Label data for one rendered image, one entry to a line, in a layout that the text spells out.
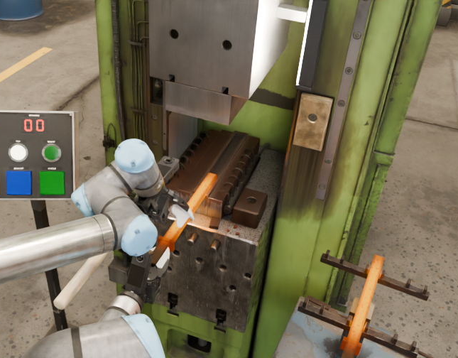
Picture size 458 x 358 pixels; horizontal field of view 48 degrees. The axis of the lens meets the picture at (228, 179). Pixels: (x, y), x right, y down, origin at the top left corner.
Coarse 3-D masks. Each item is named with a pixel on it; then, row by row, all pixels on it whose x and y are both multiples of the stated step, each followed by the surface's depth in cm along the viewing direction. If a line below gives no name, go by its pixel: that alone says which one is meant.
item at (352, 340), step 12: (372, 264) 148; (372, 276) 144; (372, 288) 141; (360, 300) 137; (360, 312) 134; (360, 324) 131; (348, 336) 127; (360, 336) 127; (348, 348) 123; (360, 348) 124
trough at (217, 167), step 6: (234, 138) 194; (240, 138) 195; (228, 144) 188; (234, 144) 191; (228, 150) 187; (222, 156) 184; (228, 156) 184; (216, 162) 178; (222, 162) 181; (216, 168) 177; (216, 174) 174
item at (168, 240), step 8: (208, 176) 169; (216, 176) 170; (200, 184) 166; (208, 184) 166; (200, 192) 162; (192, 200) 158; (200, 200) 160; (192, 208) 155; (184, 224) 150; (168, 232) 146; (176, 232) 146; (160, 240) 142; (168, 240) 142; (160, 248) 140; (160, 256) 137; (152, 264) 135
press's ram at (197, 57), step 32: (160, 0) 132; (192, 0) 129; (224, 0) 126; (256, 0) 123; (288, 0) 155; (160, 32) 137; (192, 32) 133; (224, 32) 130; (256, 32) 128; (288, 32) 168; (160, 64) 142; (192, 64) 139; (224, 64) 135; (256, 64) 137
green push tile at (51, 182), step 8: (40, 176) 159; (48, 176) 160; (56, 176) 160; (64, 176) 160; (40, 184) 160; (48, 184) 160; (56, 184) 160; (64, 184) 161; (40, 192) 160; (48, 192) 160; (56, 192) 160; (64, 192) 161
